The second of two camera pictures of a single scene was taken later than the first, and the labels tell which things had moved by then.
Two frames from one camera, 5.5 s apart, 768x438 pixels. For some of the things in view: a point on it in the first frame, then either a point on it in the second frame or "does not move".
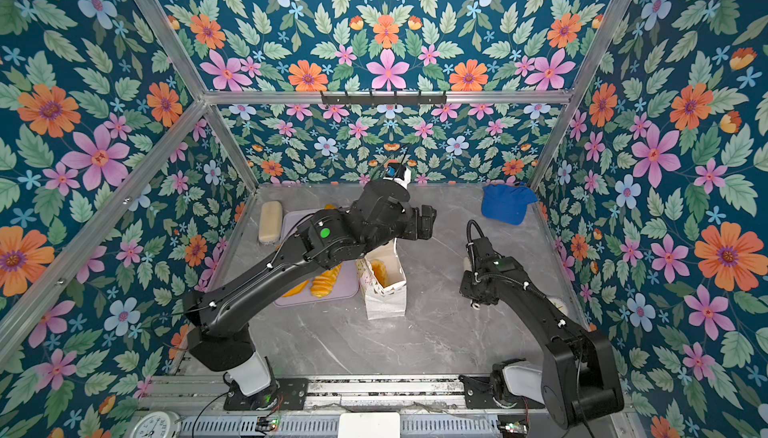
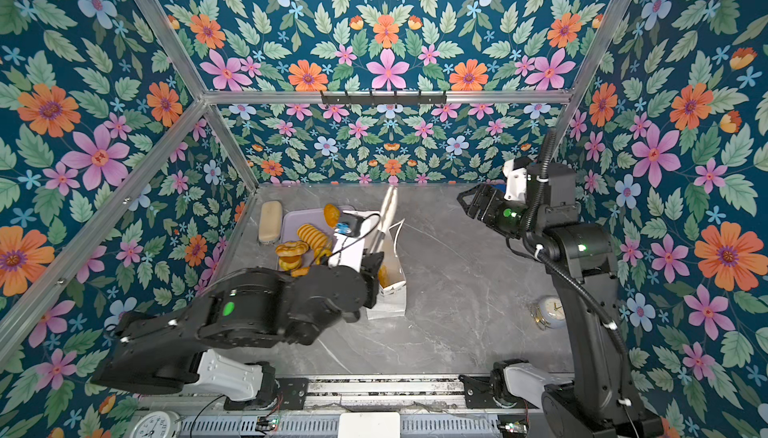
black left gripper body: [417, 222] to [377, 261]
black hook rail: [372, 99] does not move
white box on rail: [370, 425] does not move
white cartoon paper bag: [382, 282] does not move
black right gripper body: [470, 287] to [502, 215]
